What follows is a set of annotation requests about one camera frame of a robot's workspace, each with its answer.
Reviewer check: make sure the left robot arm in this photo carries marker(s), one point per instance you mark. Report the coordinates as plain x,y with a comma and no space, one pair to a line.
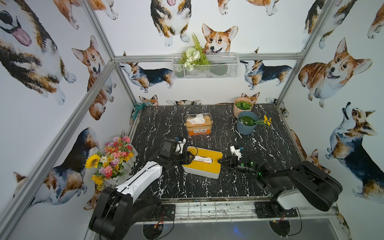
119,208

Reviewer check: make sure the white wire wall basket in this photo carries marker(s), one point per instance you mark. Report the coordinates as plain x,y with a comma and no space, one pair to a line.
222,66

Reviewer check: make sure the yellow artificial flower sprig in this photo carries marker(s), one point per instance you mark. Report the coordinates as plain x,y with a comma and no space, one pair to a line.
264,122

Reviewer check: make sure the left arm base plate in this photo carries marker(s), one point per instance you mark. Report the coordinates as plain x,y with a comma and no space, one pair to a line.
163,212

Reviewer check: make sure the light wooden slotted lid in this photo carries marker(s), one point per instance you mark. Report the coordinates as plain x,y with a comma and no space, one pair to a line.
209,123

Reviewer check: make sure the green cloth at corner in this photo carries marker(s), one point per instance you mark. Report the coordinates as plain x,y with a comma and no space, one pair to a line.
139,107

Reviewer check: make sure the yellow wooden slotted lid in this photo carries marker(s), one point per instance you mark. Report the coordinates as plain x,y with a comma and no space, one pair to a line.
204,153

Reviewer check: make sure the white rectangular tissue box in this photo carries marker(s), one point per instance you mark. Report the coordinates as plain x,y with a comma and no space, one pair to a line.
213,174

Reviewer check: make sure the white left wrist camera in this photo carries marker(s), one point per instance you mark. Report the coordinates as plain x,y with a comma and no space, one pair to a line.
180,143

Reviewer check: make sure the pink plant pot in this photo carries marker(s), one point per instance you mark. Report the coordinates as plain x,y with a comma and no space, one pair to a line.
241,105

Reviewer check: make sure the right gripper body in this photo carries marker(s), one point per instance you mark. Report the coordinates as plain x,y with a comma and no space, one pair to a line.
229,162

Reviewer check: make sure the orange tissue pack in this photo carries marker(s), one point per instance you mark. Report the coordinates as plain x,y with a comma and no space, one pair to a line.
203,159
199,119

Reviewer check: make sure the white flowers with fern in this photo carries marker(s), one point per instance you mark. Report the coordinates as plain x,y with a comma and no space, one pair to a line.
194,58

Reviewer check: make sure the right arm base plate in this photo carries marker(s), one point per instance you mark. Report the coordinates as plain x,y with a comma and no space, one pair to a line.
265,210

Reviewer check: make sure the blue-grey plant pot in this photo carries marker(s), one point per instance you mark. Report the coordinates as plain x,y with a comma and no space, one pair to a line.
246,122

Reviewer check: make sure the colourful flower bouquet planter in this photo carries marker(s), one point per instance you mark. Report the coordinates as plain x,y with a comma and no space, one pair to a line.
117,162

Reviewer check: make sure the clear plastic tissue box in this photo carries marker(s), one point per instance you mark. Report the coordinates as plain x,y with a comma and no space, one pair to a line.
198,131

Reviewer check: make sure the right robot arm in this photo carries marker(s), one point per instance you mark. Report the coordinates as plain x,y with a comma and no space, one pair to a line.
300,186

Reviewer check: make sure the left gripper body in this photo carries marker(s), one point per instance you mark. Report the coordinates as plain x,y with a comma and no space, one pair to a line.
182,157

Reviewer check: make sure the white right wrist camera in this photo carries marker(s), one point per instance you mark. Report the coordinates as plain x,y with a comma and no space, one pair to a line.
236,151

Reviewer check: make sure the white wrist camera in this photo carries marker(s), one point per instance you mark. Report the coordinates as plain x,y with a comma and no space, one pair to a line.
180,143
236,151

